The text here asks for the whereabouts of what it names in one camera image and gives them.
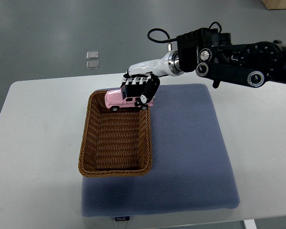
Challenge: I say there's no brown wicker basket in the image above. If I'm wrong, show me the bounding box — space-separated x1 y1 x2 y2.
78 90 153 177

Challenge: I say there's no upper floor socket plate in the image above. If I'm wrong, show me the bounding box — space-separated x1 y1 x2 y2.
86 51 99 60

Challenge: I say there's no white table leg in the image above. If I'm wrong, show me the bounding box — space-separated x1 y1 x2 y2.
243 219 257 229

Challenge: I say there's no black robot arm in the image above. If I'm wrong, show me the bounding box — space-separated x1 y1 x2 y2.
176 28 286 88

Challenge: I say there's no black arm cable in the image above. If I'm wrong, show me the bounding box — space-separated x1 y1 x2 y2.
147 21 224 45

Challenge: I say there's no pink toy car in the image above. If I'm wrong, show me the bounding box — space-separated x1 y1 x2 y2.
104 84 155 111

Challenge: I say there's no wooden box corner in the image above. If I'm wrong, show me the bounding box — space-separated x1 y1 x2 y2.
261 0 286 10

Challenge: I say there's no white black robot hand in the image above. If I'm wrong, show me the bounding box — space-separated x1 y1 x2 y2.
123 51 184 106

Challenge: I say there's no blue grey cushion mat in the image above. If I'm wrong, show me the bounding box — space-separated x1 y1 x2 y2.
82 84 240 217

